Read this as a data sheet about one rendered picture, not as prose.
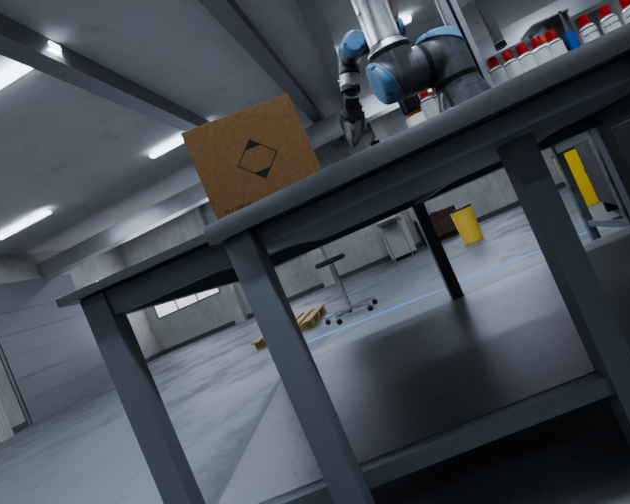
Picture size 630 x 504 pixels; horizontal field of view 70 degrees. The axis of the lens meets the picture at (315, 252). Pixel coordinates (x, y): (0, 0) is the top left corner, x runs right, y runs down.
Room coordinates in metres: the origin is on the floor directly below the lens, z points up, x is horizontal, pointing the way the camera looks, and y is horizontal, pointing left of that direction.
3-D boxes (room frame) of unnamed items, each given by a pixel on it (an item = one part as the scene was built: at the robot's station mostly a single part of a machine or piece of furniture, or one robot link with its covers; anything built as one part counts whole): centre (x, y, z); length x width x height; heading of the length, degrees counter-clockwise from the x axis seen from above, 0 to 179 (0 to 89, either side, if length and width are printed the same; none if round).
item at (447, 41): (1.18, -0.52, 1.05); 0.13 x 0.12 x 0.14; 92
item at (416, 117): (1.82, -0.60, 1.03); 0.09 x 0.09 x 0.30
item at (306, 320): (5.86, 0.65, 0.05); 1.25 x 0.82 x 0.11; 168
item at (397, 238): (10.27, -1.87, 0.56); 2.40 x 0.60 x 1.13; 168
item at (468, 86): (1.18, -0.53, 0.93); 0.15 x 0.15 x 0.10
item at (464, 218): (7.13, -2.39, 0.29); 0.37 x 0.36 x 0.57; 166
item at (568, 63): (1.22, -0.35, 0.81); 0.90 x 0.90 x 0.04; 78
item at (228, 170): (1.27, 0.06, 0.99); 0.30 x 0.24 x 0.27; 97
